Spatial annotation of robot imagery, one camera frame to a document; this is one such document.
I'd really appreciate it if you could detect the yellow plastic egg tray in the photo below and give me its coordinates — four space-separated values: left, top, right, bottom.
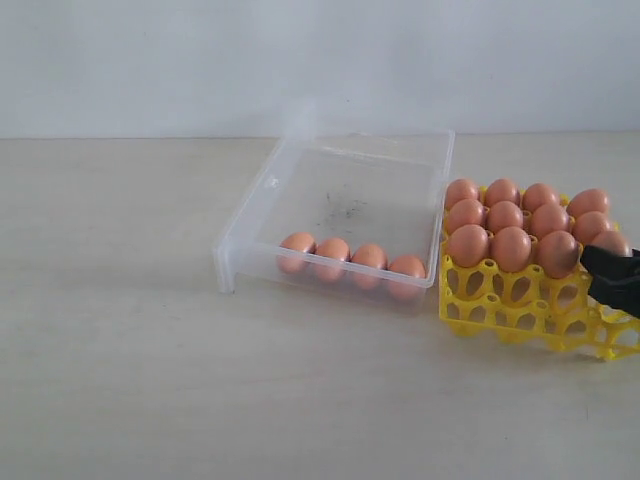
437 184 640 361

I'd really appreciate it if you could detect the clear plastic container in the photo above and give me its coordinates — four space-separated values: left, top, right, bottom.
213 100 455 312

